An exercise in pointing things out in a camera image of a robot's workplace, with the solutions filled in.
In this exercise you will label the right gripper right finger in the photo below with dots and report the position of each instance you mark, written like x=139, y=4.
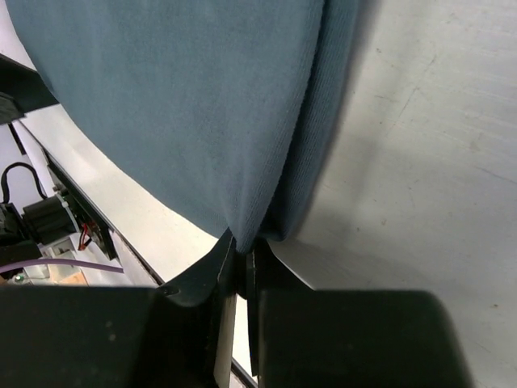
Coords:
x=301, y=337

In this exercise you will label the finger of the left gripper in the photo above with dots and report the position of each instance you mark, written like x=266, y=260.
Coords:
x=22, y=91

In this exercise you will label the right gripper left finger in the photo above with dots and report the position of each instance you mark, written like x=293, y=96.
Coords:
x=179, y=334

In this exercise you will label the blue t shirt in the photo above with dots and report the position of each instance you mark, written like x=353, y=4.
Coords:
x=223, y=110

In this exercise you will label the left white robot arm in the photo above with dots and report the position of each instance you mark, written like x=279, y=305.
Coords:
x=42, y=222

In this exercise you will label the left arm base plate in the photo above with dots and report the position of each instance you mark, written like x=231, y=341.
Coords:
x=97, y=239

